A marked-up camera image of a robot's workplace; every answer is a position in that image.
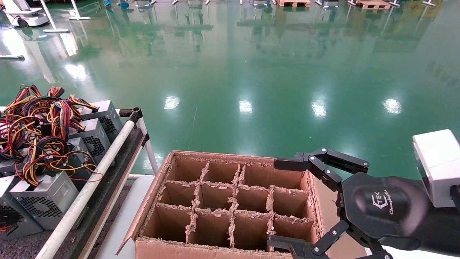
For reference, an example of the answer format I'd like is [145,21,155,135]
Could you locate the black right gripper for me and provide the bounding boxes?
[266,147,431,259]

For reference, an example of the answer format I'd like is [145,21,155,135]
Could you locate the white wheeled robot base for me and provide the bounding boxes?
[2,0,50,28]

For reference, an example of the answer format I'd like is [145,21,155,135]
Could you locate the cardboard box with dividers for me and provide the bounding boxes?
[117,150,367,259]

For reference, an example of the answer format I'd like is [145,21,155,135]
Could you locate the white pipe leg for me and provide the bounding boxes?
[137,117,159,176]

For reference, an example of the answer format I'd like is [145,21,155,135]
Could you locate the black pipe connector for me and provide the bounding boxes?
[119,107,143,125]

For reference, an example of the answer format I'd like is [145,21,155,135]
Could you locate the grey power supply unit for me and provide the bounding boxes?
[0,176,44,241]
[80,100,123,143]
[0,159,18,177]
[66,137,98,180]
[68,118,111,166]
[9,171,80,231]

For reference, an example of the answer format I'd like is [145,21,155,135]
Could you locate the wooden pallet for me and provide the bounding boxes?
[276,0,312,8]
[354,0,391,10]

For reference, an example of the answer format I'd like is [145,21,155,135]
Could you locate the blue shoes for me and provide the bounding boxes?
[103,0,130,9]

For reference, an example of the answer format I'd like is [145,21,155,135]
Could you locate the white stand leg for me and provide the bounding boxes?
[68,0,92,21]
[39,0,71,34]

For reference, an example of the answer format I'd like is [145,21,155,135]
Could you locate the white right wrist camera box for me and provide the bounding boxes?
[412,129,460,209]

